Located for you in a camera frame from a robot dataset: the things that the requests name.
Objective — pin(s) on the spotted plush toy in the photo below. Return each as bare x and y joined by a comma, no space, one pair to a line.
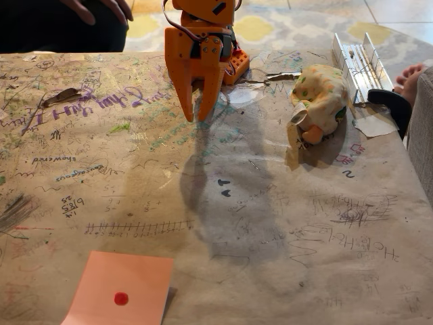
321,94

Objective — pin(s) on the orange grid robot base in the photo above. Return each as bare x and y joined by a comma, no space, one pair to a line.
237,64

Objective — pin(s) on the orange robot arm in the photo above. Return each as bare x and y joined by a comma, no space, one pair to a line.
203,10

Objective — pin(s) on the orange paper with red dot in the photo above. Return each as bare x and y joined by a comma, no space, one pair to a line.
128,277

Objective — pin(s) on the person's hand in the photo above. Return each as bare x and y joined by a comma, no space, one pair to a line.
101,8

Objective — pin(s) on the grey yellow patterned rug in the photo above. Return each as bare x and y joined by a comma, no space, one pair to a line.
304,23

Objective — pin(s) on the scribbled brown kraft paper cover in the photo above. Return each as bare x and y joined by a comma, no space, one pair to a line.
236,210

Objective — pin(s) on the person's dark clothed leg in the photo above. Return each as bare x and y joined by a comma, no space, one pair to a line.
40,30

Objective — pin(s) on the white tape piece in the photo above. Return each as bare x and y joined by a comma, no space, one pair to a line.
375,126

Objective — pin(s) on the black clamp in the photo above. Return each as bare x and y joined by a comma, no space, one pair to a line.
394,103

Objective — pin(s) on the person's bare foot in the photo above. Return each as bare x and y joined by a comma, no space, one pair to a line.
411,79

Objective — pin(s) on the grey upholstered sofa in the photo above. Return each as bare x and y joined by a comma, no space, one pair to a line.
423,135

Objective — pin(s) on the long metal hinge rail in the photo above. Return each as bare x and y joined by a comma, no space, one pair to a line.
360,67

